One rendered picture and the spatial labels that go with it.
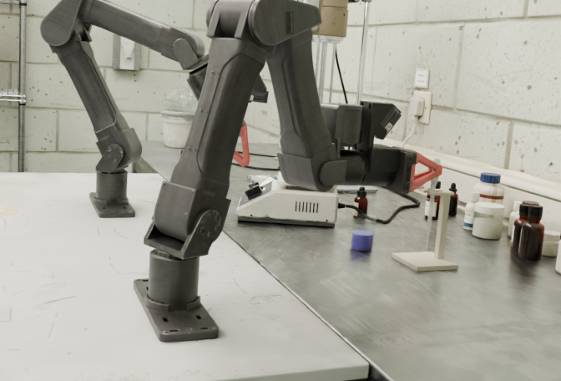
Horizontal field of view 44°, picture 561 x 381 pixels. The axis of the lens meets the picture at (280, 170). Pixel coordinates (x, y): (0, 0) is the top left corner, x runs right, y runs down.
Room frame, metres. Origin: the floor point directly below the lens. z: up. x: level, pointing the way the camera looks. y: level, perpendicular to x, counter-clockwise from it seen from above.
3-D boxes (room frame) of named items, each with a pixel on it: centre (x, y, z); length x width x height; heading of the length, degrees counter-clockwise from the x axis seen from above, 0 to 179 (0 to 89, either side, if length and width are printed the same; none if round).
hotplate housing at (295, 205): (1.41, -0.03, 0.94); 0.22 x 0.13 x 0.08; 90
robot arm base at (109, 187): (1.40, 0.34, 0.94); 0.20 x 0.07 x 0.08; 21
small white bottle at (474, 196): (1.43, -0.41, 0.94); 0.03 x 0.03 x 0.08
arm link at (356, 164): (1.08, -0.10, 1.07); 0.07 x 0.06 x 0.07; 112
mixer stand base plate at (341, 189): (1.82, -0.08, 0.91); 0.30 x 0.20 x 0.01; 111
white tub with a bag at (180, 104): (2.42, 0.36, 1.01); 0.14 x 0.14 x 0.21
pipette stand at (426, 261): (1.14, -0.25, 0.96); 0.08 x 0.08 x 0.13; 22
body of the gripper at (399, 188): (1.10, -0.15, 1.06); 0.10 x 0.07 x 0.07; 22
